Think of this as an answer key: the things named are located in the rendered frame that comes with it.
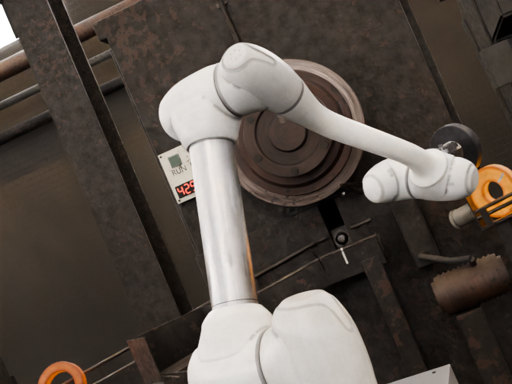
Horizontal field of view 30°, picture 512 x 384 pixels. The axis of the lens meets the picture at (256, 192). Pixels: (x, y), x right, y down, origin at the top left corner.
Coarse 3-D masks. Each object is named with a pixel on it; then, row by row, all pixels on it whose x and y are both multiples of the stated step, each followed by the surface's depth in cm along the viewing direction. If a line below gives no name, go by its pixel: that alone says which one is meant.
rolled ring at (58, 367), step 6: (48, 366) 329; (54, 366) 328; (60, 366) 327; (66, 366) 326; (72, 366) 325; (78, 366) 327; (48, 372) 328; (54, 372) 327; (60, 372) 329; (72, 372) 324; (78, 372) 324; (42, 378) 328; (48, 378) 327; (78, 378) 323; (84, 378) 324
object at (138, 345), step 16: (176, 320) 295; (192, 320) 297; (144, 336) 290; (160, 336) 292; (176, 336) 294; (192, 336) 296; (144, 352) 275; (160, 352) 291; (176, 352) 293; (192, 352) 295; (144, 368) 281; (160, 368) 290; (176, 368) 279
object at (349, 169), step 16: (288, 64) 302; (304, 64) 301; (320, 64) 300; (336, 80) 299; (352, 96) 298; (352, 112) 299; (352, 160) 299; (240, 176) 306; (256, 192) 305; (320, 192) 301
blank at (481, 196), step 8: (488, 168) 273; (496, 168) 272; (504, 168) 271; (480, 176) 276; (488, 176) 274; (496, 176) 272; (504, 176) 270; (480, 184) 277; (504, 184) 271; (480, 192) 277; (488, 192) 279; (504, 192) 272; (480, 200) 278; (488, 200) 276; (504, 200) 272; (488, 208) 277; (504, 208) 273; (496, 216) 276
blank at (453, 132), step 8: (440, 128) 268; (448, 128) 266; (456, 128) 264; (464, 128) 264; (432, 136) 271; (440, 136) 269; (448, 136) 267; (456, 136) 265; (464, 136) 264; (472, 136) 263; (432, 144) 271; (464, 144) 264; (472, 144) 262; (480, 144) 264; (464, 152) 265; (472, 152) 263; (480, 152) 264; (472, 160) 264; (480, 160) 265
